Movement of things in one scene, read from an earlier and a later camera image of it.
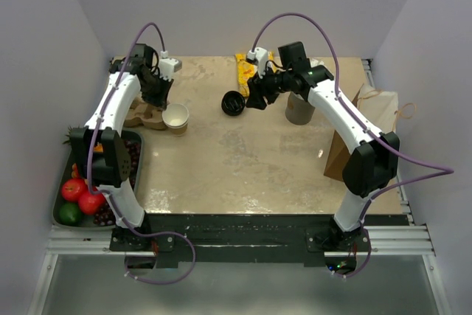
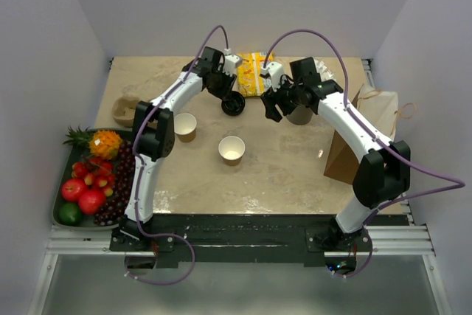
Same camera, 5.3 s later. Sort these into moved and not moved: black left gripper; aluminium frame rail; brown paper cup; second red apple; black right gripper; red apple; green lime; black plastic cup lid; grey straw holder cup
Moved: brown paper cup; black left gripper; black right gripper
Not moved: green lime; aluminium frame rail; grey straw holder cup; red apple; black plastic cup lid; second red apple
